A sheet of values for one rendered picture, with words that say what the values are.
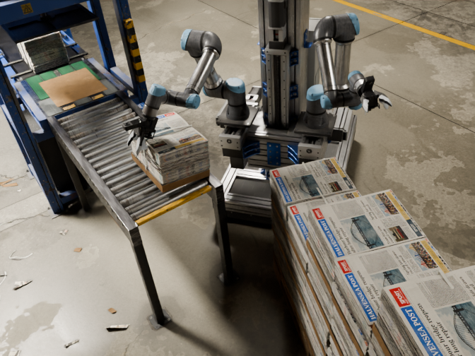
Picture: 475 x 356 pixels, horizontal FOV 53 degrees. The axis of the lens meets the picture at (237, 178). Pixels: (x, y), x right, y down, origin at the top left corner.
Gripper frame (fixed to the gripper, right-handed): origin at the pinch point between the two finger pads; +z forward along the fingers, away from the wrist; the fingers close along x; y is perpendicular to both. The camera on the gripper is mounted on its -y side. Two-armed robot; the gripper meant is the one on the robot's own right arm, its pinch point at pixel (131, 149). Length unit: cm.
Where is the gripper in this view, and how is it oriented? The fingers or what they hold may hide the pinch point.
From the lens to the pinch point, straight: 246.3
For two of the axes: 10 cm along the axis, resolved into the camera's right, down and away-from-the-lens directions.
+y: 7.3, 1.0, 6.7
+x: -5.6, -4.9, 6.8
